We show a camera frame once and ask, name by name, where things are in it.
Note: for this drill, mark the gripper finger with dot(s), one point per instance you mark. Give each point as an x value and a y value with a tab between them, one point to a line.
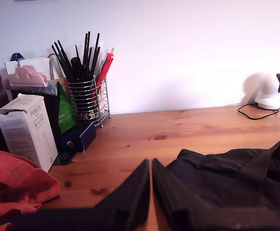
130	197
168	199

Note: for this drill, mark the dark grey underwear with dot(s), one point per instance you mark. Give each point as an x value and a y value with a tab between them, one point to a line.
226	173

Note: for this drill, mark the blue box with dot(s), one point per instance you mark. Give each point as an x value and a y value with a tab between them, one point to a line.
88	136

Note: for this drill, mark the small black card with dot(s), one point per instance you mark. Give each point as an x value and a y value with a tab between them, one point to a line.
63	158

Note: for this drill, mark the green pouch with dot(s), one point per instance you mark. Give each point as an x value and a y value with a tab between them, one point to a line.
66	115

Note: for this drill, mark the red cloth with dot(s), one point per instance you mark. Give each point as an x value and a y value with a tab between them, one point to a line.
14	183

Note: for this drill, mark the white cardboard box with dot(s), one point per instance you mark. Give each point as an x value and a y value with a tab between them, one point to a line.
29	134

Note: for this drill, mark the red paper packet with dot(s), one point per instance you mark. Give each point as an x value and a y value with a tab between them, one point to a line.
104	69

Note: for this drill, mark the white paper packet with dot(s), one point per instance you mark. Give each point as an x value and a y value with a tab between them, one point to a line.
103	53

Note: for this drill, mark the black chopstick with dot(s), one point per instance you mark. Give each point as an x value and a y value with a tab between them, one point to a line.
85	53
88	53
65	54
95	51
77	51
60	60

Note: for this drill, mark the pink cloud-shaped holder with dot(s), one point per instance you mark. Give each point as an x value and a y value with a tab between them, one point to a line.
26	77

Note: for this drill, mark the white paper bag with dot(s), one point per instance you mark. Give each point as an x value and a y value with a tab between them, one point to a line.
38	65

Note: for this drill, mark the blue clip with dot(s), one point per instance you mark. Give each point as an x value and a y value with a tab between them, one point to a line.
15	56

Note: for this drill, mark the white round security camera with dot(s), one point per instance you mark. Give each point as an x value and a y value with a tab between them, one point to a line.
267	89

